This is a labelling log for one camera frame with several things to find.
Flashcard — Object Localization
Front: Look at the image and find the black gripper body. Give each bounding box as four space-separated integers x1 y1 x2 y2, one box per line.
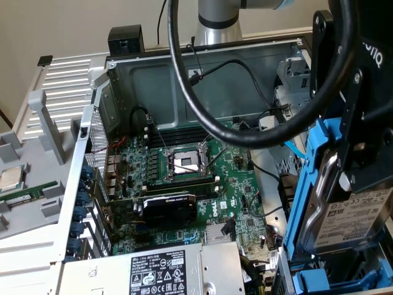
327 0 393 130

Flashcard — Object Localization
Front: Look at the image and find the hard disk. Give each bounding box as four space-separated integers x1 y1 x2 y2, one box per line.
282 116 393 265

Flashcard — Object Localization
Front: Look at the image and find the blue SATA data wire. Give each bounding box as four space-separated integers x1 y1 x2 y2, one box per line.
282 140 308 161

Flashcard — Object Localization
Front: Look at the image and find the silver metal drive cage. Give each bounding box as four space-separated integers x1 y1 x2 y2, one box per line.
273 49 314 124

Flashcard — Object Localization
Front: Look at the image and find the green motherboard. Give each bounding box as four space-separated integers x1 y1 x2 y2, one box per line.
104 120 279 279

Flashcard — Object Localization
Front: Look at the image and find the thin metal locking lever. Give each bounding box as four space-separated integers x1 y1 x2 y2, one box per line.
204 144 228 172
152 122 169 152

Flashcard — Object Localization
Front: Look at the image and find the metal socket cover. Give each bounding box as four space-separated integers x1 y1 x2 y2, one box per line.
199 135 228 156

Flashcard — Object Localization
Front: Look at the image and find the silver finned heatsink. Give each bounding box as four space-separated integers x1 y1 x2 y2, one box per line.
204 223 235 245

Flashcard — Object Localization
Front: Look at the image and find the black RAM slot bank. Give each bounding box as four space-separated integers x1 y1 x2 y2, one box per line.
149 124 209 148
142 179 220 200

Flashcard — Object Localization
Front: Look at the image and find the open PC case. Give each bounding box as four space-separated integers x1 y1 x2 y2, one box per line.
50 31 393 295

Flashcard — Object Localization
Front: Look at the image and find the CPU socket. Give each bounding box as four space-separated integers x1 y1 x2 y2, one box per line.
164 147 214 182

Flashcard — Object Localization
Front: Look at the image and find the black graphics card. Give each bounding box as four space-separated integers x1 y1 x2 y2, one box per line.
104 192 199 228

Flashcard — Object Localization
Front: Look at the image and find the silver power supply unit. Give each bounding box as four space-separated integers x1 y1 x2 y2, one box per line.
60 241 246 295

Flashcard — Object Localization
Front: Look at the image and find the grey parts rack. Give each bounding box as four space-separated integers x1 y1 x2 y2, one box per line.
0 88 77 240

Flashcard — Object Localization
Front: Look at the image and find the green RAM stick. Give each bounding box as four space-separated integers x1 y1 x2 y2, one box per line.
0 181 59 204

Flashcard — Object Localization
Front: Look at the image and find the silver CPU chip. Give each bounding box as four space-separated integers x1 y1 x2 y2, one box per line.
0 164 26 192

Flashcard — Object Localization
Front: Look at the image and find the black wire with hanging plug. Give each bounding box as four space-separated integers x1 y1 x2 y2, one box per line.
187 60 291 124

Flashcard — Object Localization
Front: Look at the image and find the thick black camera cable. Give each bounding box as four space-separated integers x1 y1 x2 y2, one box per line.
166 0 359 149

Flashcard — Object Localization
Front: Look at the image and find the black flat ribbon wire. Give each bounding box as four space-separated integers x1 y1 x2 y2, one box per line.
221 218 238 241

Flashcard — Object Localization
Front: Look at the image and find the thin black wall cable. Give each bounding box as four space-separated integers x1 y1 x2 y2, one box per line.
157 0 168 44

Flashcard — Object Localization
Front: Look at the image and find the black looped wire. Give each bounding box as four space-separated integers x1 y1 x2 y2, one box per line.
130 106 154 130

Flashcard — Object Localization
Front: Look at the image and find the black box mount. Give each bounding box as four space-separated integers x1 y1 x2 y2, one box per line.
107 25 145 57

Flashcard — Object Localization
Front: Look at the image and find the thin red wire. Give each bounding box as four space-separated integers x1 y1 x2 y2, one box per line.
91 136 127 193

